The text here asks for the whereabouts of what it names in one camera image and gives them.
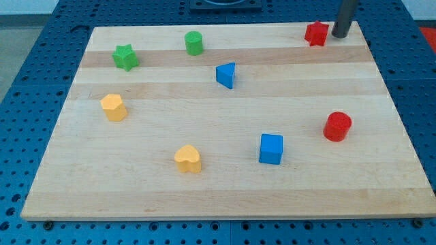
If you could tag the green star block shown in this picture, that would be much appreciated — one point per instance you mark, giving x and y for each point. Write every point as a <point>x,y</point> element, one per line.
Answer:
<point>125,58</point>

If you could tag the blue triangle block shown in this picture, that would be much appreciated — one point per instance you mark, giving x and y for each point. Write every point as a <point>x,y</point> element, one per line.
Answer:
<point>225,74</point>

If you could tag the yellow heart block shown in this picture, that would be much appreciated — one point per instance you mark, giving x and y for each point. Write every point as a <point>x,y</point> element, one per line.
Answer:
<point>187,159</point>

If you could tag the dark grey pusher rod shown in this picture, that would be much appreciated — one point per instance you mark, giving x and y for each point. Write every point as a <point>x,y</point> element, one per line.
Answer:
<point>344,18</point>

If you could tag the blue cube block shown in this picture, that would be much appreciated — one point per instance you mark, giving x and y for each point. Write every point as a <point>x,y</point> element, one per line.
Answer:
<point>271,149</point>

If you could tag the red cylinder block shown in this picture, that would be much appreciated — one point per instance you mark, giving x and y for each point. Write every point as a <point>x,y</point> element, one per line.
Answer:
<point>337,126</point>

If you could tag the green cylinder block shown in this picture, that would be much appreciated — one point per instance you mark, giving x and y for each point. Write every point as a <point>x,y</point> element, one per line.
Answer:
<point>193,43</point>

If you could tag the yellow hexagon block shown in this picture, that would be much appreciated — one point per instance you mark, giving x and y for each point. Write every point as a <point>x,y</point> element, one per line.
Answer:
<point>113,107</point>

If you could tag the red star block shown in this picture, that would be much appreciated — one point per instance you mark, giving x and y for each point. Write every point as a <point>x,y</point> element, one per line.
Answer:
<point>316,33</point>

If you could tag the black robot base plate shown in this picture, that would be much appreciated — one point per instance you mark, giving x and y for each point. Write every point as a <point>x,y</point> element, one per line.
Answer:
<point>224,5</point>

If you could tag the wooden board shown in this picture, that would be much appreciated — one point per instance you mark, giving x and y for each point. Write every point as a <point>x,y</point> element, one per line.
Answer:
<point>96,169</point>

